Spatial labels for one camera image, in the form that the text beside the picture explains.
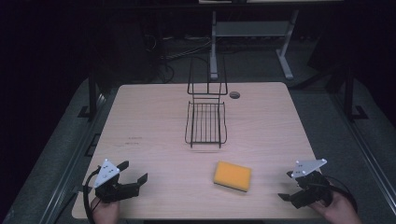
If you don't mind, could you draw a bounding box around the black upright post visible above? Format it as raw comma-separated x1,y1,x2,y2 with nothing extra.
342,66,370,122
78,69,100,121

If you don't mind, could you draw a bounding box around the person's right hand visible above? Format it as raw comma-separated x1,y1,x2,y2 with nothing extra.
309,186,364,224

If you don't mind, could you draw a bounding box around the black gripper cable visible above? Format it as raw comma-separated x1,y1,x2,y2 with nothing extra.
323,175,359,214
82,167,105,224

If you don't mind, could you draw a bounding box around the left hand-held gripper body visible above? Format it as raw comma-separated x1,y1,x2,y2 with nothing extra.
92,158,140,204

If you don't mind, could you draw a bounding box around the grey metal stand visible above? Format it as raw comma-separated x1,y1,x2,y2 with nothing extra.
209,8,301,81

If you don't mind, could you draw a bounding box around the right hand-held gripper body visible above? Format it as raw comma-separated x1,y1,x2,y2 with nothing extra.
290,158,333,210

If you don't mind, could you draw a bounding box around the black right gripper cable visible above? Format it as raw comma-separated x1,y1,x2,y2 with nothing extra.
323,175,359,214

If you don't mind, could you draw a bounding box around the aluminium frame rail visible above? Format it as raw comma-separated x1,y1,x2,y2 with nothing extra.
330,91,396,216
38,92,108,224

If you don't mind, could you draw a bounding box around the bundle of floor cables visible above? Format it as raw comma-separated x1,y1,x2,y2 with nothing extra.
143,32,216,84

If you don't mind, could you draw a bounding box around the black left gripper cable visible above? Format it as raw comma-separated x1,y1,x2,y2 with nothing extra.
82,167,105,224

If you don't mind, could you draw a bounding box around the black wire rack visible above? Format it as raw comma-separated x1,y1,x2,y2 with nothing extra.
184,55,229,149

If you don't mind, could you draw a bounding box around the person's left hand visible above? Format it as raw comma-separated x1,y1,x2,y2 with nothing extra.
91,199,121,224

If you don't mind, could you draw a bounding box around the yellow sponge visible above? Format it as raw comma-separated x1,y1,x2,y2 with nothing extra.
212,160,253,193

